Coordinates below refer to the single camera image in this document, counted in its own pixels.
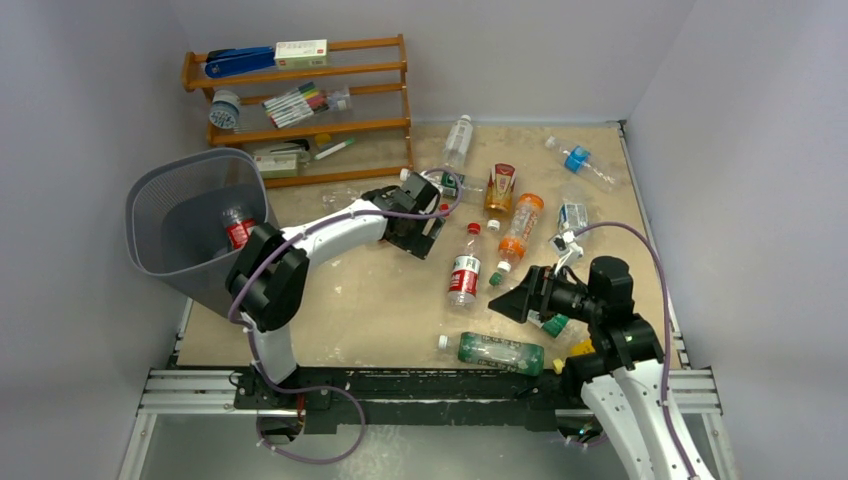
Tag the bottle red blue label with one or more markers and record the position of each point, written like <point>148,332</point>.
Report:
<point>238,222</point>

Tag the clear unlabelled bottle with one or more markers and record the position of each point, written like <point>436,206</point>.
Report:
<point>337,199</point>

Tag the blue stapler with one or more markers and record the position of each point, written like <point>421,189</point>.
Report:
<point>230,62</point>

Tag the clear bottle blue label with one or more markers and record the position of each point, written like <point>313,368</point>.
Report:
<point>585,164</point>

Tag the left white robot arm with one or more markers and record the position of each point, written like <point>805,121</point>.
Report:
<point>268,279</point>

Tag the bottle green cap green label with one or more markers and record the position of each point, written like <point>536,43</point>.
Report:
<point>554,325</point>

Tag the yellow bottle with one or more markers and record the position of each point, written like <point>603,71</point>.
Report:
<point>581,348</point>

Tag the crushed bottle blue white label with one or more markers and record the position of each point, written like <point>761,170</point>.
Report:
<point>573,209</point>

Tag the pack of coloured markers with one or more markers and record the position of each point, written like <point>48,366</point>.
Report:
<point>295,105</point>

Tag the wooden slatted shelf rack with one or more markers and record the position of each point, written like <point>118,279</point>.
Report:
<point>193,78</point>

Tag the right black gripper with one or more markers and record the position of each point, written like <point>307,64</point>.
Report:
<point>539,296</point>

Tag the green and white marker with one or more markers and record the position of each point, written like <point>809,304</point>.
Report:
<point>333,149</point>

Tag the white stapler on shelf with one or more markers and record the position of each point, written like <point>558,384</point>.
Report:
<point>282,160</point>

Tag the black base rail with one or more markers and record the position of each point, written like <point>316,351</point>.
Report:
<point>322,399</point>

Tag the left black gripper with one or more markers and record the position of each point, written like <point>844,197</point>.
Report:
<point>418,244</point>

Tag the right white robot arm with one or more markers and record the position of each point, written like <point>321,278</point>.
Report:
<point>625,380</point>

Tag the clear bottle green label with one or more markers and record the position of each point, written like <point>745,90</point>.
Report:
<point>450,186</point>

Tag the white and red box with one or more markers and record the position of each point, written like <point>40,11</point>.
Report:
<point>303,54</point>

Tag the grey mesh waste bin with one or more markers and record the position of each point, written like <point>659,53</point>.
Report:
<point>174,221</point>

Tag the bottle red label red cap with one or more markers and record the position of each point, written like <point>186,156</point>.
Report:
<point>463,284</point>

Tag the clear bottle white cap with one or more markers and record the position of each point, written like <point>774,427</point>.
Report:
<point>458,143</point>

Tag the orange drink bottle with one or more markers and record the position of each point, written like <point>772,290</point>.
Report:
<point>515,242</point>

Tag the green tea bottle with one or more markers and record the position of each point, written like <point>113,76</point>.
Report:
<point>494,352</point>

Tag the amber tea bottle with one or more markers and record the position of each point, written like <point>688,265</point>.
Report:
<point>498,198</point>

